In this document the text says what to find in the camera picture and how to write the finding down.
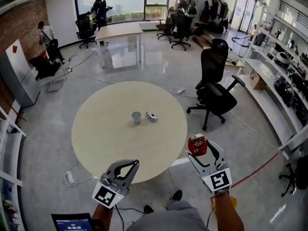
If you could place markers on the pile of black equipment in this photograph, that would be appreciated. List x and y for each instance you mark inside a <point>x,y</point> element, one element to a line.
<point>291,95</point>

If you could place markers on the round beige table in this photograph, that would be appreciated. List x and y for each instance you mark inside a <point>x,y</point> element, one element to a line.
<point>108,129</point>

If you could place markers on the black tablet with timer screen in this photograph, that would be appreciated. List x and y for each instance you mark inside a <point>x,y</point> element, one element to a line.
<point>71,224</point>

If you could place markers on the person's left black shoe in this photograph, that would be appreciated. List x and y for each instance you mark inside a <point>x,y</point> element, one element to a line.
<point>148,209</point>

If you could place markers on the black cantilever chair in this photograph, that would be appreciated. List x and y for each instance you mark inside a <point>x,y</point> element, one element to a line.
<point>44,65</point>

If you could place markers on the black metal railing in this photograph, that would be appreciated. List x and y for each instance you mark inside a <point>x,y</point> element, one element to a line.
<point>293,9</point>

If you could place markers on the person's right forearm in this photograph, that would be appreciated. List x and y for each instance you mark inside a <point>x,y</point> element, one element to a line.
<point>227,215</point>

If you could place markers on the person's right black shoe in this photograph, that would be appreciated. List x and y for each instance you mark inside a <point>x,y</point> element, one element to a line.
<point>176,195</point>

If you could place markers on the dark red round object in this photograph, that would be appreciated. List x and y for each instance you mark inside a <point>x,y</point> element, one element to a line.
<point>197,144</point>

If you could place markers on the grey metal cabinet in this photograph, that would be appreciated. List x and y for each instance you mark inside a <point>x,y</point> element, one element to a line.
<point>16,76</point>

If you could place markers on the rectangular wooden white-legged table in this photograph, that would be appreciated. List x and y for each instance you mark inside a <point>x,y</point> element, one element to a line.
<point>118,30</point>

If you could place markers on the white storage shelf rack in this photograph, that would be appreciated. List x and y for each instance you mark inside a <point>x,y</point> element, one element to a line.
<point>9,165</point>

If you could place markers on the yellow bin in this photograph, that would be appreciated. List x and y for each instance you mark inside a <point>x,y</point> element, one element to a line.
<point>233,201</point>

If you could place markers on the black office chair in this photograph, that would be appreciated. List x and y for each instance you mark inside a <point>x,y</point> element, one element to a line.
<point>180,28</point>
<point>85,29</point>
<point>216,97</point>
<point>166,25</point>
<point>300,177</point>

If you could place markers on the low wooden platform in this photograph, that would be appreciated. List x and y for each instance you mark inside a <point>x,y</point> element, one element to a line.
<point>228,56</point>

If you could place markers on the white paper cup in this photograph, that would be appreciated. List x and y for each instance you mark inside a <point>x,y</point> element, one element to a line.
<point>136,118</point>

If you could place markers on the small silver can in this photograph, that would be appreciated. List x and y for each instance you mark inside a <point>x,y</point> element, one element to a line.
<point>151,117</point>

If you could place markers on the small white power strip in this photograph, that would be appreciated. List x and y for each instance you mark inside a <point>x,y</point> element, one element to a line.
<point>69,69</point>

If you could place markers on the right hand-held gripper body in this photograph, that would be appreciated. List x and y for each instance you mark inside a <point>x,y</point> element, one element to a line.
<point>217,180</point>

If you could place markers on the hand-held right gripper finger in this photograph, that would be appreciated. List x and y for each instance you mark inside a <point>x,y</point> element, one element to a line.
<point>198,168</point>
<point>220,154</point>

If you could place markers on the long white shelving unit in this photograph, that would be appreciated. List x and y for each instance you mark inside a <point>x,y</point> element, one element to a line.
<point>264,68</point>

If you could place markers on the person's grey shorts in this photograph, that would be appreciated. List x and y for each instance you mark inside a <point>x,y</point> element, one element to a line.
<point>166,218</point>

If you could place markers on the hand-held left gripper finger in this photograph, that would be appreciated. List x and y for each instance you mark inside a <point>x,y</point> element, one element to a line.
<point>133,174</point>
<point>113,167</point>

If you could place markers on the person's black shoe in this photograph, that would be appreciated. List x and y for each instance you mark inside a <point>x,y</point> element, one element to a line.
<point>176,195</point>
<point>148,209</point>

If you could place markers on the clothes rack with dark garments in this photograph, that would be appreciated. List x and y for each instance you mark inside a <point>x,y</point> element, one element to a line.
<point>215,11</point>

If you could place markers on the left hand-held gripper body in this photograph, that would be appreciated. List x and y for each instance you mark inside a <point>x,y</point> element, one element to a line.
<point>106,195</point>

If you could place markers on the glass entrance door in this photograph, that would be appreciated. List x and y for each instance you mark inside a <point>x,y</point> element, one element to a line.
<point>245,11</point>

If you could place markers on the brown cardboard box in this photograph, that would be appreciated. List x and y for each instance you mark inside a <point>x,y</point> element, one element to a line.
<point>258,82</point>

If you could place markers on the person's left forearm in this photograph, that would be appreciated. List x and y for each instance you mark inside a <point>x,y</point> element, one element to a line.
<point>102,218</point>

